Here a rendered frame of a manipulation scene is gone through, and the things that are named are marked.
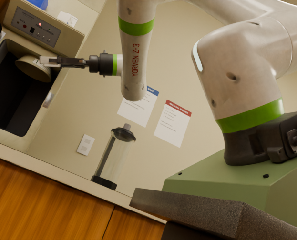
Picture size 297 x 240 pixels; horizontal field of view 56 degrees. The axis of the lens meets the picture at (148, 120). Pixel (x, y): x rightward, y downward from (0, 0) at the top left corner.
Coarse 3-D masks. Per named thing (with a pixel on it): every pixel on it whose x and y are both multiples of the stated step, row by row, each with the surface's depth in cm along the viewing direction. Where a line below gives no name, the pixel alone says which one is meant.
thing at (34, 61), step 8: (24, 56) 126; (32, 56) 125; (16, 64) 130; (24, 64) 134; (32, 64) 122; (40, 64) 125; (24, 72) 136; (32, 72) 137; (40, 72) 138; (48, 72) 128; (40, 80) 138; (48, 80) 136
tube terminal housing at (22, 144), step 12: (48, 0) 129; (60, 0) 131; (72, 0) 134; (48, 12) 128; (72, 12) 133; (84, 12) 135; (96, 12) 137; (84, 24) 134; (12, 36) 120; (12, 48) 128; (24, 48) 123; (36, 48) 123; (60, 72) 125; (60, 84) 124; (48, 108) 120; (36, 120) 118; (0, 132) 112; (36, 132) 123; (12, 144) 113; (24, 144) 114
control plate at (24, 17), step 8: (16, 16) 116; (24, 16) 116; (32, 16) 116; (16, 24) 118; (24, 24) 118; (32, 24) 118; (48, 24) 118; (40, 32) 119; (48, 32) 120; (56, 32) 120; (40, 40) 121; (48, 40) 121; (56, 40) 121
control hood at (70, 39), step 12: (12, 0) 113; (24, 0) 114; (12, 12) 115; (36, 12) 116; (60, 24) 118; (24, 36) 121; (60, 36) 121; (72, 36) 121; (84, 36) 121; (48, 48) 124; (60, 48) 123; (72, 48) 123
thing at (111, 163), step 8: (112, 136) 110; (120, 136) 109; (128, 136) 109; (112, 144) 108; (120, 144) 108; (128, 144) 110; (104, 152) 109; (112, 152) 107; (120, 152) 107; (128, 152) 111; (104, 160) 106; (112, 160) 106; (120, 160) 107; (104, 168) 105; (112, 168) 105; (120, 168) 107; (104, 176) 103; (112, 176) 104
